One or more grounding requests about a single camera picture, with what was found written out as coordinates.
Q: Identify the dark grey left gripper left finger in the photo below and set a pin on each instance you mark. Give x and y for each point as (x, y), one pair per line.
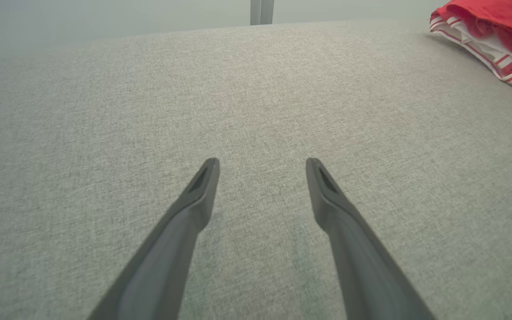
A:
(167, 258)

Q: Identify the grey metal double-post frame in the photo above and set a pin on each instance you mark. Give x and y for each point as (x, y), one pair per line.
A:
(262, 11)

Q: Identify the red and white shorts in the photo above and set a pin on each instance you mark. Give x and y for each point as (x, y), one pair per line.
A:
(482, 46)

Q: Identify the grey fabric sofa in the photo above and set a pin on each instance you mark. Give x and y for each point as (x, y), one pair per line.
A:
(238, 89)

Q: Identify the red basketball jersey with number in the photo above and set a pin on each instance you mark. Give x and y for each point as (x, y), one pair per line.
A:
(496, 13)

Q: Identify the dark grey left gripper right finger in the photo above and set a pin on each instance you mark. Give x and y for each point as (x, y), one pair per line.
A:
(362, 258)

